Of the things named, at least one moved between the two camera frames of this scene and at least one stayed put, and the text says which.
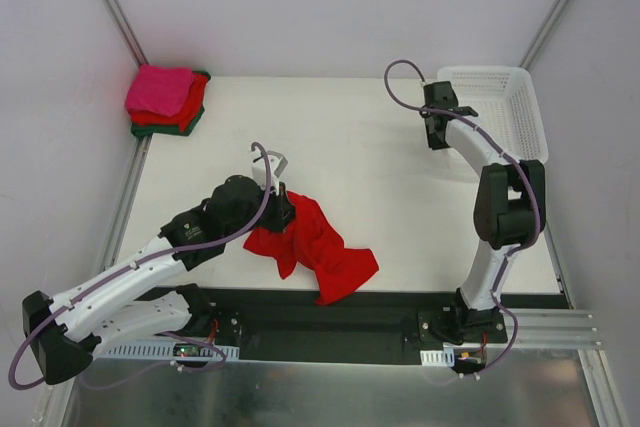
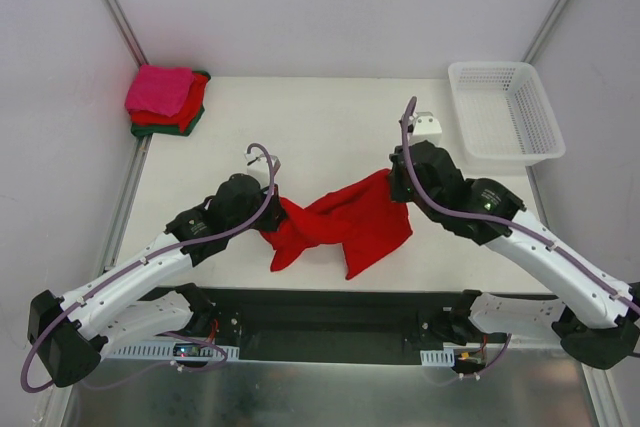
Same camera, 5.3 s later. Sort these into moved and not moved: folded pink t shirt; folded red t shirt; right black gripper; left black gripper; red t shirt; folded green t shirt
Moved: right black gripper; red t shirt
Not moved: left black gripper; folded green t shirt; folded red t shirt; folded pink t shirt
